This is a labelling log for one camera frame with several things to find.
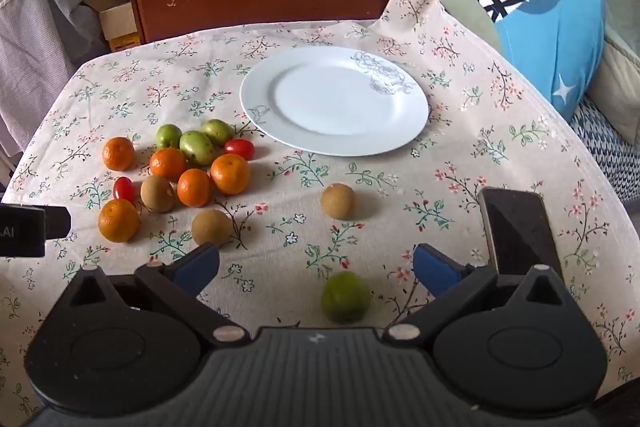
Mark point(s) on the floral beige tablecloth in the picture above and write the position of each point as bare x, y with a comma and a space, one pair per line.
280, 207

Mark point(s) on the black smartphone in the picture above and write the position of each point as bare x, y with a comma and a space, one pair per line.
520, 227

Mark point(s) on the green oval jujube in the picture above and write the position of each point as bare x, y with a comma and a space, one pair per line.
196, 147
168, 136
217, 132

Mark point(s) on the open cardboard box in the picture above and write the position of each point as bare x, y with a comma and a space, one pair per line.
117, 19

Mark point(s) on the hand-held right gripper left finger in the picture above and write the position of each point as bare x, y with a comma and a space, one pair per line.
200, 268

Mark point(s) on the cream pillow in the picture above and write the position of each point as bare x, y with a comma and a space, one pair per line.
622, 87

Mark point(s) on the small orange mandarin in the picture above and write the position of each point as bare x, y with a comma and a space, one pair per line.
168, 164
230, 174
118, 153
118, 220
194, 187

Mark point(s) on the white plate with rose print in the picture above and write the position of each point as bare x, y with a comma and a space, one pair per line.
325, 102

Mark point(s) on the round green lime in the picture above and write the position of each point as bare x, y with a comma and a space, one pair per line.
345, 297

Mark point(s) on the houndstooth blanket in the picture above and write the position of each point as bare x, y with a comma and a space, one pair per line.
610, 152

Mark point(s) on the brown kiwi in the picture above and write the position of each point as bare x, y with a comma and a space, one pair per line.
157, 193
211, 227
338, 201

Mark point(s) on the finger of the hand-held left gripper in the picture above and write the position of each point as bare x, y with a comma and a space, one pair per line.
57, 222

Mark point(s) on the blue printed pillow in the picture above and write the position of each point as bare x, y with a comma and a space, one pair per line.
550, 32

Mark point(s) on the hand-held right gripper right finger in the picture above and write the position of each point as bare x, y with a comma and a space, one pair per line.
435, 273

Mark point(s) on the purple grey checked cloth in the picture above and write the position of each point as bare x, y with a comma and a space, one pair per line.
35, 57

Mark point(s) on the red cherry tomato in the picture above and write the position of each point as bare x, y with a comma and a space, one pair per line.
123, 188
239, 149

